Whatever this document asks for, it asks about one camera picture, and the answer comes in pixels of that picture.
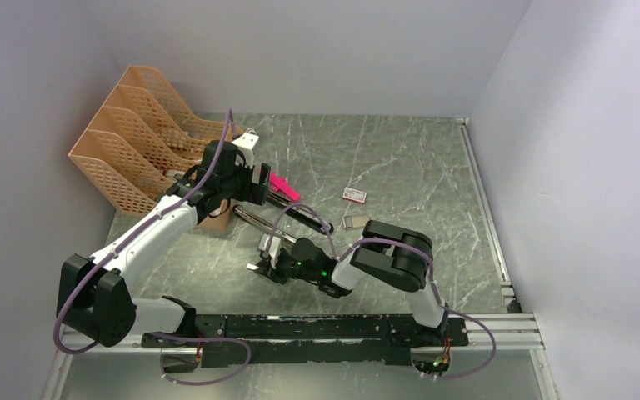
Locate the brown cardboard staple tray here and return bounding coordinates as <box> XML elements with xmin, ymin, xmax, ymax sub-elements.
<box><xmin>342</xmin><ymin>213</ymin><xmax>371</xmax><ymax>230</ymax></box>

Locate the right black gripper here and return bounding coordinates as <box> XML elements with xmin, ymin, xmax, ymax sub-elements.
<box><xmin>255</xmin><ymin>252</ymin><xmax>320</xmax><ymax>286</ymax></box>

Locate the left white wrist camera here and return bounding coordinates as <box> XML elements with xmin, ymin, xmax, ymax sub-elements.
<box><xmin>232</xmin><ymin>132</ymin><xmax>259</xmax><ymax>168</ymax></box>

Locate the beige black stapler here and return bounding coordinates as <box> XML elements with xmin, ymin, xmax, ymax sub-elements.
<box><xmin>232</xmin><ymin>205</ymin><xmax>297</xmax><ymax>246</ymax></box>

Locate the orange mesh file organizer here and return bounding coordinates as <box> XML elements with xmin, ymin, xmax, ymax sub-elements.
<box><xmin>68</xmin><ymin>65</ymin><xmax>243</xmax><ymax>216</ymax></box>

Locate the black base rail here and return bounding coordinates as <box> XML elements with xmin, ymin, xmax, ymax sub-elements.
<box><xmin>140</xmin><ymin>314</ymin><xmax>469</xmax><ymax>368</ymax></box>

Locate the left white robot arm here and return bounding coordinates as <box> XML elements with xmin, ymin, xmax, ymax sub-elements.
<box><xmin>53</xmin><ymin>140</ymin><xmax>271</xmax><ymax>354</ymax></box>

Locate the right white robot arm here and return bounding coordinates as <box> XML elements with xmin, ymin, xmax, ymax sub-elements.
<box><xmin>247</xmin><ymin>220</ymin><xmax>448</xmax><ymax>345</ymax></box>

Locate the red white staple box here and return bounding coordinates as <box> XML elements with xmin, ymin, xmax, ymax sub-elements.
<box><xmin>342</xmin><ymin>187</ymin><xmax>368</xmax><ymax>204</ymax></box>

